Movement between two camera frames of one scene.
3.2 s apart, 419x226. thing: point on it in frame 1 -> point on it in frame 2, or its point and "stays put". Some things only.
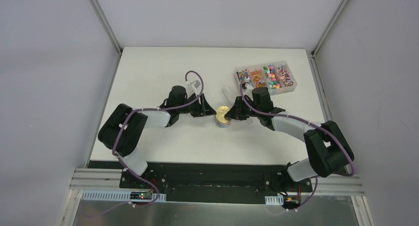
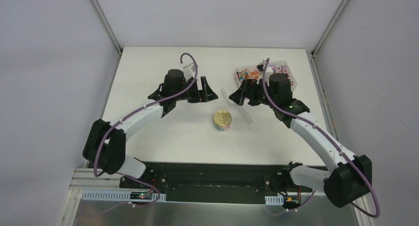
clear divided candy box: (278, 76) stays put
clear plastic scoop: (231, 96) stays put
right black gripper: (236, 112) -> (249, 86)
